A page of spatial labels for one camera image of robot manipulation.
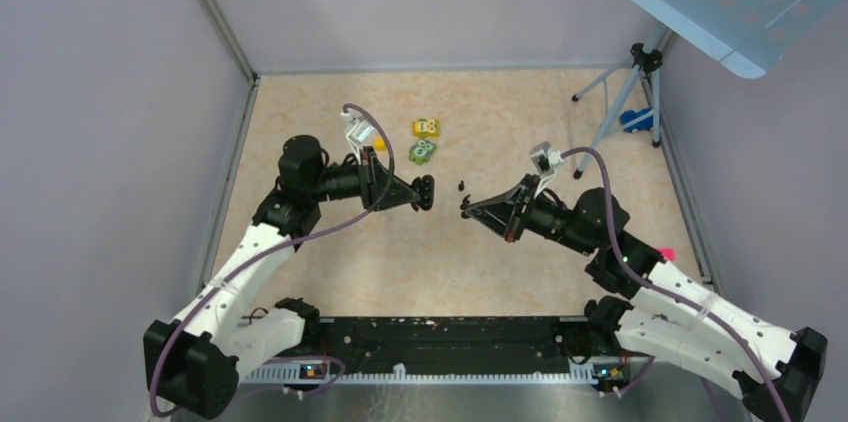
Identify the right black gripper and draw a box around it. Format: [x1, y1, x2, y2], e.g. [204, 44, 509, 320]
[466, 173, 596, 256]

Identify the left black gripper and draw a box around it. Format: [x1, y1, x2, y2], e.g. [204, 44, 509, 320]
[308, 145, 420, 211]

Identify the black earbud charging case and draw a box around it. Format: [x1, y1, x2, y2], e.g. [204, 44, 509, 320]
[411, 174, 435, 212]

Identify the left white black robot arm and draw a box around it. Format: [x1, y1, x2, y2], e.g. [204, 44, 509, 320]
[143, 135, 435, 420]

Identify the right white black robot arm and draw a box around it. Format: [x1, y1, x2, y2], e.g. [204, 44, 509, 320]
[460, 174, 828, 421]

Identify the green number block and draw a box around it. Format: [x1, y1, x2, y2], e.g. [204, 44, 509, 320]
[407, 139, 437, 166]

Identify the yellow number block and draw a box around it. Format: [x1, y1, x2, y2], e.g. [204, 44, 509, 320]
[412, 118, 441, 138]

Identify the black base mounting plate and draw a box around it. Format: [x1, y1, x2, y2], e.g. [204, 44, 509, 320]
[281, 316, 633, 376]

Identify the blue toy car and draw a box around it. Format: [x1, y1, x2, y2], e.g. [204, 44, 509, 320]
[619, 108, 654, 133]

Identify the pink marker pen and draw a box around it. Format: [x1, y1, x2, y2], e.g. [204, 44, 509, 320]
[658, 248, 676, 261]

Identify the light blue tripod stand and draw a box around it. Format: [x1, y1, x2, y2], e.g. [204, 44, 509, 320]
[571, 23, 672, 149]

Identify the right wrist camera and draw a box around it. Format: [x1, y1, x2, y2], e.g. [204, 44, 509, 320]
[529, 141, 563, 198]

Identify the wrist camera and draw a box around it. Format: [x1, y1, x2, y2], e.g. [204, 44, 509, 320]
[340, 111, 374, 164]
[529, 141, 563, 198]

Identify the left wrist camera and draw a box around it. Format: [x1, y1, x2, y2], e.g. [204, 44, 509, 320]
[340, 111, 374, 164]

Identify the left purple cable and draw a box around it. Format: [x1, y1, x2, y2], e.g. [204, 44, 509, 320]
[148, 103, 397, 419]

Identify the white cable duct strip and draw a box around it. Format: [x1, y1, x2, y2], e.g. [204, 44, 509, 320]
[243, 363, 598, 387]

